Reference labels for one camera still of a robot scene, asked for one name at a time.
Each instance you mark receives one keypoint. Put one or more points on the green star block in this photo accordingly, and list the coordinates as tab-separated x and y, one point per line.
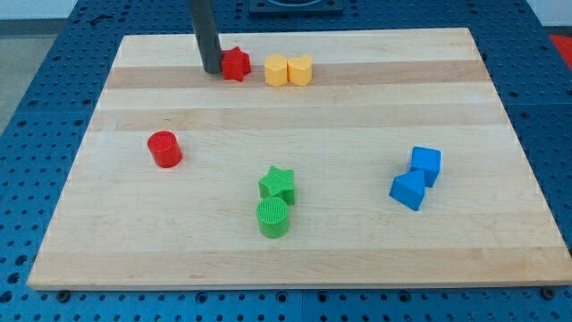
278	183

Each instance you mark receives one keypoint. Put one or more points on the red star block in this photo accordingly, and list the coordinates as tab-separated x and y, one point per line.
235	64

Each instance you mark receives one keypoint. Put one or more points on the green cylinder block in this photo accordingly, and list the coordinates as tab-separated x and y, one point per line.
273	217

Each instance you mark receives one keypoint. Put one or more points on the light wooden board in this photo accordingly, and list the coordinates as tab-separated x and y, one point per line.
124	223

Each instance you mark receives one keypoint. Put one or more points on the yellow heart block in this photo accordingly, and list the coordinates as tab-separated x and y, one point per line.
300	70

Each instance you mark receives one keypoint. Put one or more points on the yellow hexagon block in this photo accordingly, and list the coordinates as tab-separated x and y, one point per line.
276	70

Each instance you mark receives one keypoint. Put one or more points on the red cylinder block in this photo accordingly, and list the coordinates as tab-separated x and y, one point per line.
164	149

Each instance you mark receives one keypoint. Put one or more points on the blue triangle block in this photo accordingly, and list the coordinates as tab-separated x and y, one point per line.
409	189

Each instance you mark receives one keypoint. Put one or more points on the blue cube block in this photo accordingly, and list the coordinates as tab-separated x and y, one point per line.
427	160

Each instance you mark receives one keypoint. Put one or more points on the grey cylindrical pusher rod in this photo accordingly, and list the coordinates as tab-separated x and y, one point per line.
203	21

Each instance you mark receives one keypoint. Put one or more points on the red object at edge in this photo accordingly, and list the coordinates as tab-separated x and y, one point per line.
564	46

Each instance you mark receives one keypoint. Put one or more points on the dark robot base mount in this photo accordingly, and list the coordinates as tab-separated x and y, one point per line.
262	8

